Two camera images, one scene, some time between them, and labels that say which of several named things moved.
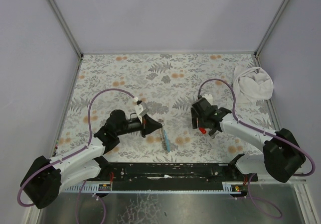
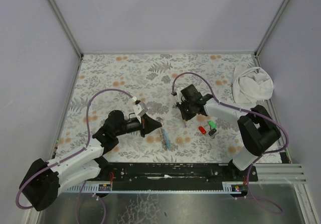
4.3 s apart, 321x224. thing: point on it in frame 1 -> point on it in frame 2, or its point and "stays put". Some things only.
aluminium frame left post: [58, 16] stays put
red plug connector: [202, 130] stays put
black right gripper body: [198, 112] -> [188, 109]
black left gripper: [144, 126] stays put
